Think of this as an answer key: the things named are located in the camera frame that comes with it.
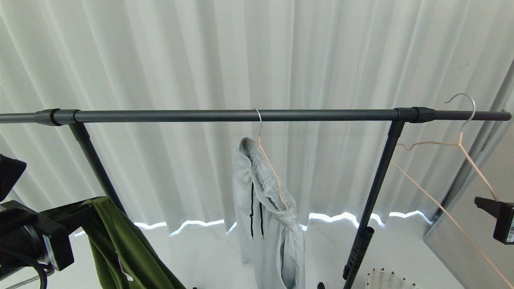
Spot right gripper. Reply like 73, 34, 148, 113
475, 197, 514, 244

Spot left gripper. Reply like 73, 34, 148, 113
0, 197, 105, 272

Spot green long-sleeved shirt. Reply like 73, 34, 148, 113
82, 197, 185, 289

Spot pink clothes hanger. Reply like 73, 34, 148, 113
392, 94, 514, 289
243, 109, 290, 209

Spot pale grey shorts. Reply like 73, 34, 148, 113
233, 137, 306, 289

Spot white laundry basket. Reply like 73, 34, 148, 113
366, 268, 422, 289

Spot black clothes rack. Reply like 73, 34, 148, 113
0, 107, 512, 289

